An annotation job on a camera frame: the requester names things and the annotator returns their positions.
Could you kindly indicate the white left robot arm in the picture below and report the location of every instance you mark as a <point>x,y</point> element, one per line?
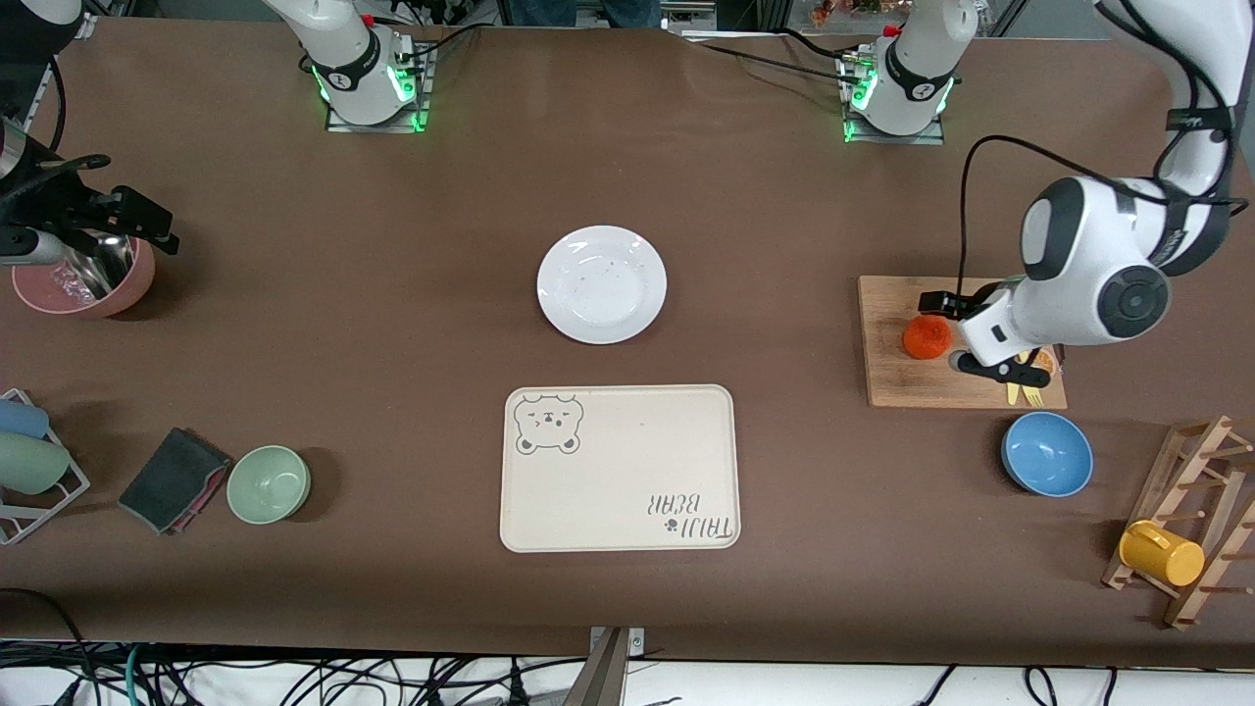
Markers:
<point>1088,265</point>

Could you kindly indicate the light blue cup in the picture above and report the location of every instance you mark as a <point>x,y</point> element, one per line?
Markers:
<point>22,419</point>

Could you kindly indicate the bamboo cutting board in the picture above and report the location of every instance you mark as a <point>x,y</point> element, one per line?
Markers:
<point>887,382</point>

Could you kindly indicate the pale green cup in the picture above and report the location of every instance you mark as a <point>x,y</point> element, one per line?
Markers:
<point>29,464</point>

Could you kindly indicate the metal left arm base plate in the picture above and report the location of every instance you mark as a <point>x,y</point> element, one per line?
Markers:
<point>931,137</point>

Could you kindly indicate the person in blue jeans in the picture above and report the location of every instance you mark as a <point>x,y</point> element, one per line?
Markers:
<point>588,12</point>

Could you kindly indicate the cream bear print tray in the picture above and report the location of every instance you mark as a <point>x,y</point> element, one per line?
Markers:
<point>627,471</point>

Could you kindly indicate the pale green bowl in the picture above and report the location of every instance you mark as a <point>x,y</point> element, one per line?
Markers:
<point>268,485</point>

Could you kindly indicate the wooden mug rack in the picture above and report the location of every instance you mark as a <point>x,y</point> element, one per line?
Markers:
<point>1147,490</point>

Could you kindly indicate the orange mandarin fruit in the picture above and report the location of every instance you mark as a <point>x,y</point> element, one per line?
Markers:
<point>927,338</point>

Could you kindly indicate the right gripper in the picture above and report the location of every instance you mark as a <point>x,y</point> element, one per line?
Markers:
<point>61,210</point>

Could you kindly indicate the pink bowl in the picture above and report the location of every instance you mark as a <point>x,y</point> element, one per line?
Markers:
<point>123,289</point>

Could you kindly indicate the dark grey folded cloth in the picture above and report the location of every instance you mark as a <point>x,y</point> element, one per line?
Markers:
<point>172,480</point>

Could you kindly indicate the yellow mug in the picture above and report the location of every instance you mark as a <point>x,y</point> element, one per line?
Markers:
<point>1162,555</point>

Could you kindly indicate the shiny metal bowl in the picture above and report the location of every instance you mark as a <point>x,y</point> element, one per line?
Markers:
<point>103,270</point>

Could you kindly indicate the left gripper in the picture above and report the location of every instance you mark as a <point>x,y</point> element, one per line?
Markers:
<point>943,302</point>

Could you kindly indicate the yellow plastic fork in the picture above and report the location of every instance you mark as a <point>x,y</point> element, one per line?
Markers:
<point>1032,396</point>

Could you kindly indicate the white round plate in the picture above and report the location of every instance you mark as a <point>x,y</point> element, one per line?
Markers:
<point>601,284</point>

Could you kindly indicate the metal table edge bracket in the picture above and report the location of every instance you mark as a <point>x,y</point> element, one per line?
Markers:
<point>610,672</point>

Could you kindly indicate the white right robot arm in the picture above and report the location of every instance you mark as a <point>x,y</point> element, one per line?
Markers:
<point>343,49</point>

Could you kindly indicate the blue bowl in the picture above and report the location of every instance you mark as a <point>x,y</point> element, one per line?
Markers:
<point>1047,453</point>

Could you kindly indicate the wooden toy orange slice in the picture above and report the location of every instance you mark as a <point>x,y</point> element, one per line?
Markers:
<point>1045,363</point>

